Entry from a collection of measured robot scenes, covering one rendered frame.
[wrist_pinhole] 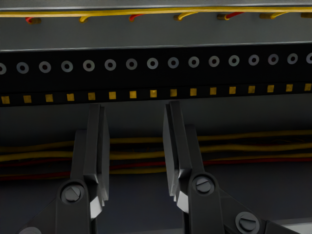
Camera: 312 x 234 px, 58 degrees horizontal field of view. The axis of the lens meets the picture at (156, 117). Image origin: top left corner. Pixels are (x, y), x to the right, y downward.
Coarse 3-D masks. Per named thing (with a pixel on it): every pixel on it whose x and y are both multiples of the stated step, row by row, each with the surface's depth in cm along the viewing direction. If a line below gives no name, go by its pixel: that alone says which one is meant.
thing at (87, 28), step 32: (0, 32) 12; (32, 32) 13; (64, 32) 13; (96, 32) 13; (128, 32) 13; (160, 32) 13; (192, 32) 13; (224, 32) 13; (256, 32) 14; (288, 32) 14
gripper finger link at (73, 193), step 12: (72, 180) 11; (60, 192) 11; (72, 192) 11; (84, 192) 11; (60, 204) 11; (72, 204) 11; (84, 204) 11; (60, 216) 10; (72, 216) 10; (84, 216) 10; (96, 216) 13; (60, 228) 10; (72, 228) 10; (84, 228) 10; (96, 228) 12
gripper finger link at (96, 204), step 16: (96, 112) 13; (96, 128) 13; (80, 144) 13; (96, 144) 12; (80, 160) 12; (96, 160) 12; (80, 176) 12; (96, 176) 11; (96, 192) 12; (48, 208) 11; (96, 208) 12; (32, 224) 11; (48, 224) 11
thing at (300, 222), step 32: (0, 160) 28; (32, 160) 30; (64, 160) 30; (128, 160) 34; (160, 160) 33; (224, 160) 29; (256, 160) 28; (288, 160) 29; (0, 192) 28; (32, 192) 28; (128, 192) 28; (160, 192) 27; (256, 192) 27; (288, 192) 27; (0, 224) 24; (128, 224) 23; (160, 224) 23; (288, 224) 18
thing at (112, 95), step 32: (32, 64) 27; (96, 64) 27; (160, 64) 28; (224, 64) 28; (288, 64) 29; (0, 96) 27; (32, 96) 27; (64, 96) 28; (96, 96) 28; (128, 96) 28; (160, 96) 29; (192, 96) 29; (224, 96) 30
